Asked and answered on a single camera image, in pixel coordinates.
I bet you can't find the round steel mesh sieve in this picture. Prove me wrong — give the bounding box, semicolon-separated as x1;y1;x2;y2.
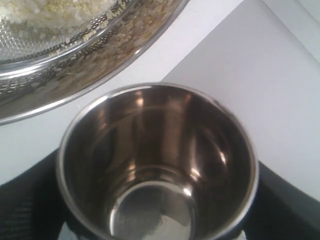
0;0;187;125

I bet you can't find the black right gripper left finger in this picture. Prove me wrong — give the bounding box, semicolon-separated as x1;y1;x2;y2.
0;151;77;240

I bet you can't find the yellow grain pile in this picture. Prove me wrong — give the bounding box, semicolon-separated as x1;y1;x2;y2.
0;0;131;51

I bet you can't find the white rectangular tray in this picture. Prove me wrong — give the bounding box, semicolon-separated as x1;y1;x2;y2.
0;0;320;199

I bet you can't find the small steel cup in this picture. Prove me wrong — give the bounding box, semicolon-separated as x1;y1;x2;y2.
55;82;259;240

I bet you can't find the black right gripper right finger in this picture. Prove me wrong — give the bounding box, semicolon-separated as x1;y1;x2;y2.
244;163;320;240

